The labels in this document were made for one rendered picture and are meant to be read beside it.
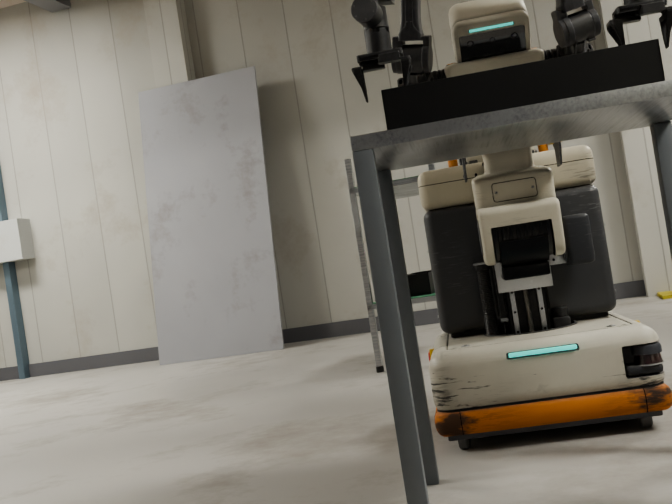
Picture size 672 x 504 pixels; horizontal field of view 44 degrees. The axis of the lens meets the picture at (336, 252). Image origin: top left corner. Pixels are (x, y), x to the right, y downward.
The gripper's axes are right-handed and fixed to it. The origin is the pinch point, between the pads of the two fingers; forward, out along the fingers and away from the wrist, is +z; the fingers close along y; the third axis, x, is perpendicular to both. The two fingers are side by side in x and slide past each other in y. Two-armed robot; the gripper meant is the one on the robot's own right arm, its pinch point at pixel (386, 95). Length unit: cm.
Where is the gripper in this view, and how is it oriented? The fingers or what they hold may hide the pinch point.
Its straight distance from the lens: 189.7
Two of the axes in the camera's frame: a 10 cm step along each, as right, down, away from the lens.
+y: 9.8, -1.5, -1.5
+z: 1.5, 9.9, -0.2
